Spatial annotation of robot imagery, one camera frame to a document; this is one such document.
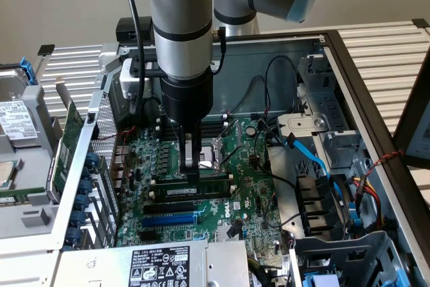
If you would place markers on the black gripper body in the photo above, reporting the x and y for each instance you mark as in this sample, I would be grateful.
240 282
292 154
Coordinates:
186 102

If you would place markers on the green RAM stick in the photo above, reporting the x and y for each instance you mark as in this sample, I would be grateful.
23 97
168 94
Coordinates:
20 198
208 189

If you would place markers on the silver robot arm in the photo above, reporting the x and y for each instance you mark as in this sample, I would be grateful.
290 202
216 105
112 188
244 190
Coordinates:
181 14

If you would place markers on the thin metal locking lever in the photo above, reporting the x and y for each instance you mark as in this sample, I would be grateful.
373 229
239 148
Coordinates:
209 166
174 132

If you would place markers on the silver CPU socket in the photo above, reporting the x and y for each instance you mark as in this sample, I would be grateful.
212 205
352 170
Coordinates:
210 162

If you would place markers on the long black expansion slot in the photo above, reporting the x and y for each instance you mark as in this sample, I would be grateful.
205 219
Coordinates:
169 208

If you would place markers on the blue expansion slot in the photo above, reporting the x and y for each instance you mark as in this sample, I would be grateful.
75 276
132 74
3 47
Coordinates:
168 222

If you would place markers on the metal socket cover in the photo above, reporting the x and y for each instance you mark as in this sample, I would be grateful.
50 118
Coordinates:
231 130

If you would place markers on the green Dell motherboard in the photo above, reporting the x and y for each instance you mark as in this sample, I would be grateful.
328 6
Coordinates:
248 179

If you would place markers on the open grey PC case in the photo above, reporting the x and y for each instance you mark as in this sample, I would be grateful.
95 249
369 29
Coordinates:
235 65

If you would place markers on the silver chipset heatsink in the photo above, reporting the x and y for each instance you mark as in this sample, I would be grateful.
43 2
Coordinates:
221 233

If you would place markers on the round coin cell battery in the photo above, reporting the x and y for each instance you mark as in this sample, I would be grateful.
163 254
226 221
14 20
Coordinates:
250 130

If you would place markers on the short black expansion slot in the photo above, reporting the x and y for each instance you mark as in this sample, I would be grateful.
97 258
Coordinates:
148 236

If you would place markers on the black box behind case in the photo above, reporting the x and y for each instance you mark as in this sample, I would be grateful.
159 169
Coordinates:
126 31

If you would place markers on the blue card retention knob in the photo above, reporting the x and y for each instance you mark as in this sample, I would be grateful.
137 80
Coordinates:
72 235
78 217
91 160
86 187
81 202

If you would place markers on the green graphics card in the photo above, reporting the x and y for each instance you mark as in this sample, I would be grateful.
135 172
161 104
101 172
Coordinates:
69 139

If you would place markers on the grey power supply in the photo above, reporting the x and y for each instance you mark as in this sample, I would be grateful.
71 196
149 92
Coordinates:
100 263

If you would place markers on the black fan shroud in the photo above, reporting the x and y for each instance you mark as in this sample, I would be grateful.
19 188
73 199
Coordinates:
315 199

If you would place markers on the metal disk bay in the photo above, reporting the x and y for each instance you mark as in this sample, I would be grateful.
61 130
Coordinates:
322 125

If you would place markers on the black table end cap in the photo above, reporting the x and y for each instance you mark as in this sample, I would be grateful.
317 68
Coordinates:
46 49
420 23

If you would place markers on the grey drive cage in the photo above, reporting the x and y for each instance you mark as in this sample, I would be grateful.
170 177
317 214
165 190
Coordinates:
336 246

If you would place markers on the blue drive caddy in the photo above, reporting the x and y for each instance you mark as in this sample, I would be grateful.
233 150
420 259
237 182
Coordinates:
319 282

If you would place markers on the silver hard disk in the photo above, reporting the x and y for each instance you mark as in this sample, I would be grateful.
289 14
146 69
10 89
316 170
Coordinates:
16 119

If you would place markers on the blue fan clip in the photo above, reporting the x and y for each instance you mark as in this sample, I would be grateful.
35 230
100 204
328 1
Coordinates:
356 223

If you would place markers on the silver CPU chip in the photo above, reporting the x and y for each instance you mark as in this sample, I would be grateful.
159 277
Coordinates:
6 174

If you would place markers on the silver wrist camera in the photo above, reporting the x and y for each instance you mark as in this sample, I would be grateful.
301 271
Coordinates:
129 80

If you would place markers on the blue disk caddy rail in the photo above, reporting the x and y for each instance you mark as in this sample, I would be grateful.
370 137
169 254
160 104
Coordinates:
28 72

